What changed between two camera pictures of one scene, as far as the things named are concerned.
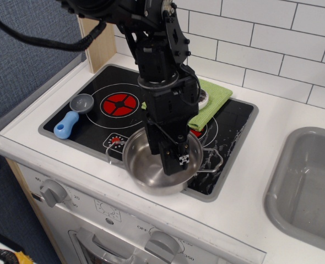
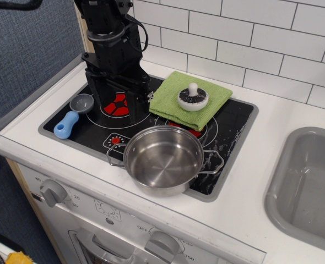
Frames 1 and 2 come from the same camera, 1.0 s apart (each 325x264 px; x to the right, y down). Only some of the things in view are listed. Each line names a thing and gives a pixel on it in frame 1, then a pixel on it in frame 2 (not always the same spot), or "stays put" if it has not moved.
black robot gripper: [171, 102] → [120, 61]
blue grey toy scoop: [82, 103] stays put
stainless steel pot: [145, 171] stays put
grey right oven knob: [162, 245] stays put
